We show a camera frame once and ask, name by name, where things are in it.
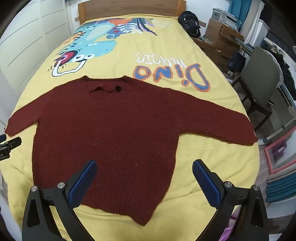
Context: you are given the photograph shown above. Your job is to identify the teal curtain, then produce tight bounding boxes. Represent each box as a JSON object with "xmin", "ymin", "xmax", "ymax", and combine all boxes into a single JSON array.
[{"xmin": 228, "ymin": 0, "xmax": 250, "ymax": 24}]

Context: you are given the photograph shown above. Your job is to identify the purple patterned mat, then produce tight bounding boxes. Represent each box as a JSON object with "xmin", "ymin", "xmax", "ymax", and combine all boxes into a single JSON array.
[{"xmin": 220, "ymin": 206, "xmax": 242, "ymax": 241}]

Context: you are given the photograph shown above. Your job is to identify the pink picture frame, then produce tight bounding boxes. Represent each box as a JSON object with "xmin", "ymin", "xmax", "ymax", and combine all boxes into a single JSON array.
[{"xmin": 264, "ymin": 139, "xmax": 289, "ymax": 174}]

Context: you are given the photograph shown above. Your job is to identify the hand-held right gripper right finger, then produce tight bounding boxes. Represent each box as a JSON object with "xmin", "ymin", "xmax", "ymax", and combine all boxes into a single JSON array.
[{"xmin": 192, "ymin": 159, "xmax": 270, "ymax": 241}]

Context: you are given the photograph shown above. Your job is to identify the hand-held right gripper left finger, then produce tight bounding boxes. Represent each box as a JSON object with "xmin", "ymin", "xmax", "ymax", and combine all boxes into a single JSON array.
[{"xmin": 22, "ymin": 159, "xmax": 98, "ymax": 241}]

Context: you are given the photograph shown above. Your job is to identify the wooden bed headboard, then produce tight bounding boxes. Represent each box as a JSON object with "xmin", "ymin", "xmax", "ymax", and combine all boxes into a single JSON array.
[{"xmin": 77, "ymin": 0, "xmax": 187, "ymax": 25}]

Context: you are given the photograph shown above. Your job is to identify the dark red knit sweater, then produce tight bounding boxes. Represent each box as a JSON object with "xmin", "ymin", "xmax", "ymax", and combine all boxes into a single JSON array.
[{"xmin": 5, "ymin": 75, "xmax": 258, "ymax": 227}]

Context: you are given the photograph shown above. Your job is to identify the wooden dresser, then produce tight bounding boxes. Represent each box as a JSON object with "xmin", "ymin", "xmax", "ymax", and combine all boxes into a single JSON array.
[{"xmin": 192, "ymin": 18, "xmax": 245, "ymax": 75}]

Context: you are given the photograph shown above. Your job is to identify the white wardrobe doors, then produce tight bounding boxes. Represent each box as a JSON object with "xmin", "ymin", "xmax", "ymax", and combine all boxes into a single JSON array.
[{"xmin": 0, "ymin": 0, "xmax": 80, "ymax": 98}]

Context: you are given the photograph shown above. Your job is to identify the white printer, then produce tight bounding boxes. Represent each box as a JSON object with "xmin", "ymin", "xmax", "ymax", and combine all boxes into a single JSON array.
[{"xmin": 222, "ymin": 13, "xmax": 239, "ymax": 30}]

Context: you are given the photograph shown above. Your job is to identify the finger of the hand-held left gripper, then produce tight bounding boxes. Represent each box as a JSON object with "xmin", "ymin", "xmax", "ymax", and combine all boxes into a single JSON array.
[{"xmin": 0, "ymin": 137, "xmax": 22, "ymax": 151}]

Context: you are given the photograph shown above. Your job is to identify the grey green chair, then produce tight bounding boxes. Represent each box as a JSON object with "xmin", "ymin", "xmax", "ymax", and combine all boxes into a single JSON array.
[{"xmin": 232, "ymin": 46, "xmax": 284, "ymax": 130}]

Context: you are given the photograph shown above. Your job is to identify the dark blue bag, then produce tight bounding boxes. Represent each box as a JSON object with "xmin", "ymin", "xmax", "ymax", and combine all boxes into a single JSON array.
[{"xmin": 228, "ymin": 51, "xmax": 245, "ymax": 75}]

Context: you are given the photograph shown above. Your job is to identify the yellow printed blanket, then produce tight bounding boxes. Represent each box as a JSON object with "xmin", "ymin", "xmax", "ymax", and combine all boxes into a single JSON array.
[{"xmin": 0, "ymin": 13, "xmax": 260, "ymax": 241}]

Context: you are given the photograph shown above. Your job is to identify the black jacket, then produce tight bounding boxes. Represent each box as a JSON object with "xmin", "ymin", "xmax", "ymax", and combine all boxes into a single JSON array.
[{"xmin": 275, "ymin": 53, "xmax": 296, "ymax": 98}]

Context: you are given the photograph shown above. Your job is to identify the black backpack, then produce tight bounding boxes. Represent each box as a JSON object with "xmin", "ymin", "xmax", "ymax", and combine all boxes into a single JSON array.
[{"xmin": 178, "ymin": 10, "xmax": 201, "ymax": 37}]

